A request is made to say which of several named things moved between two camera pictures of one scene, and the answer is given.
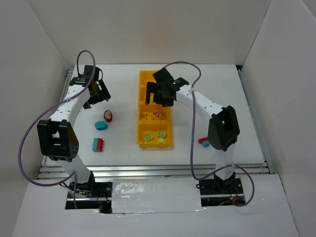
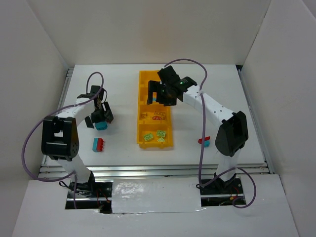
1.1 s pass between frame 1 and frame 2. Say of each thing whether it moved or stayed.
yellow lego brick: stayed
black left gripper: moved
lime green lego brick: stayed
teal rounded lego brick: stayed
